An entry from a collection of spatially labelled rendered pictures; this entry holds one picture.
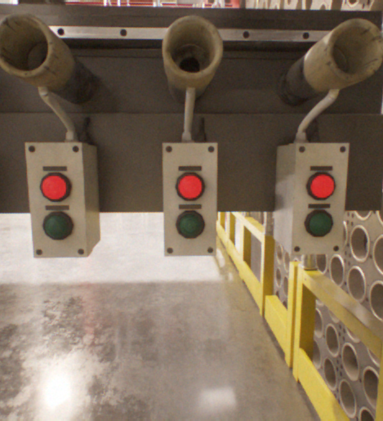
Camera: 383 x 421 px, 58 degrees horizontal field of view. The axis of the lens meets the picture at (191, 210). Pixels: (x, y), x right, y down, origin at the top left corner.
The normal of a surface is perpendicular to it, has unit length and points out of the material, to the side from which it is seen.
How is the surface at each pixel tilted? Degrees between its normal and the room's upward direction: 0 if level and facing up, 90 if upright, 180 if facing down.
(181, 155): 90
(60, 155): 90
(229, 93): 90
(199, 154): 90
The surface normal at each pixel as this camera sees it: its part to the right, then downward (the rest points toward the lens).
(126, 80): 0.04, 0.15
